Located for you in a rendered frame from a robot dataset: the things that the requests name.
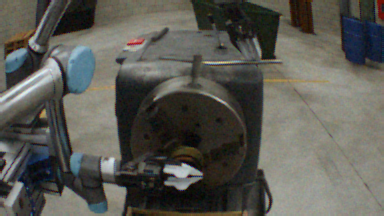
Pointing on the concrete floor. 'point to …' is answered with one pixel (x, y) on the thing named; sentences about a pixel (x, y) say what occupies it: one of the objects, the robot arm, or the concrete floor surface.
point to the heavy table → (302, 15)
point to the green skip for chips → (264, 20)
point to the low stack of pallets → (18, 42)
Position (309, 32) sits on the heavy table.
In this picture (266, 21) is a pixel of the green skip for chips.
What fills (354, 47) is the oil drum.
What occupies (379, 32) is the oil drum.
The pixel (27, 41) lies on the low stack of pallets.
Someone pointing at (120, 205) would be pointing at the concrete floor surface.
